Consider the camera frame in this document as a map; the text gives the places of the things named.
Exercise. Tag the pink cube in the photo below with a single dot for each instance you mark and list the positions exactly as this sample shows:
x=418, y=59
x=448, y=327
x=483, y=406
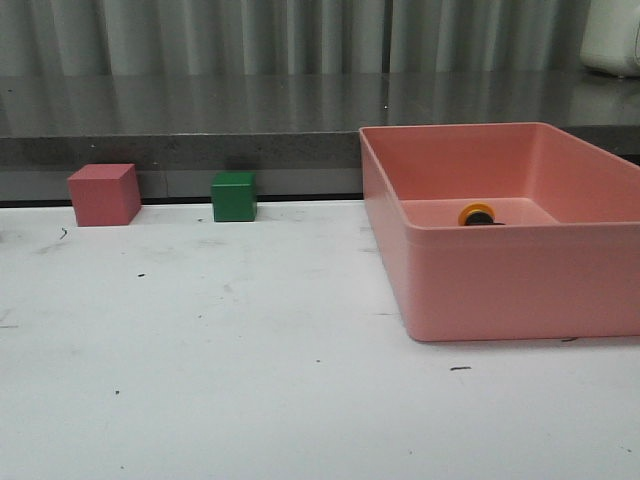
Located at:
x=105, y=194

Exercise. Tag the pink plastic bin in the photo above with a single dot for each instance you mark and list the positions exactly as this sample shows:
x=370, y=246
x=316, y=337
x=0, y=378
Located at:
x=564, y=264

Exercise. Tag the green cube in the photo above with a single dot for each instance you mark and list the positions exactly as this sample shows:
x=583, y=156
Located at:
x=234, y=197

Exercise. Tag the white appliance in background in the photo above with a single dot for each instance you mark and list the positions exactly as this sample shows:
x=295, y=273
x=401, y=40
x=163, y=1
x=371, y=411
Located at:
x=610, y=42

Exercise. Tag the grey curtain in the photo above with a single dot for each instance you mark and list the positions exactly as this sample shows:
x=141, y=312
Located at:
x=130, y=38

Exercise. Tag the yellow push button switch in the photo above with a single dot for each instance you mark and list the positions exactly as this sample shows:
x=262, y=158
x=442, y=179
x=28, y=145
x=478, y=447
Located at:
x=478, y=214

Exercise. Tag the dark grey counter shelf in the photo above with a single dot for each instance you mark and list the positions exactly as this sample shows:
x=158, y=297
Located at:
x=297, y=133

